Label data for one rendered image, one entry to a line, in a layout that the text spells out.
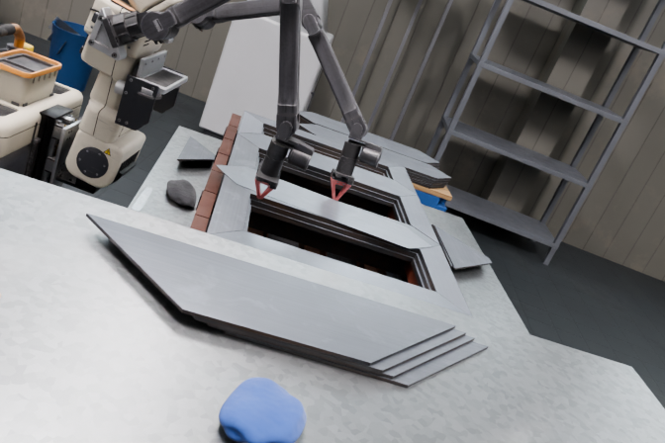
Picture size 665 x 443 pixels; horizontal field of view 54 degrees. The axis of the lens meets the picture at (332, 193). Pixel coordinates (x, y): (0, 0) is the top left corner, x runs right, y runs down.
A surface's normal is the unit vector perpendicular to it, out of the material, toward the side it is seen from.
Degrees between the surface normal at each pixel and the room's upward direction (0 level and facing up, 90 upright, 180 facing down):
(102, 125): 90
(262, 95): 90
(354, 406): 0
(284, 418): 5
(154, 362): 0
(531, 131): 90
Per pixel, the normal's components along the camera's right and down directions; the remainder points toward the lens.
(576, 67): -0.07, 0.32
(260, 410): 0.36, -0.87
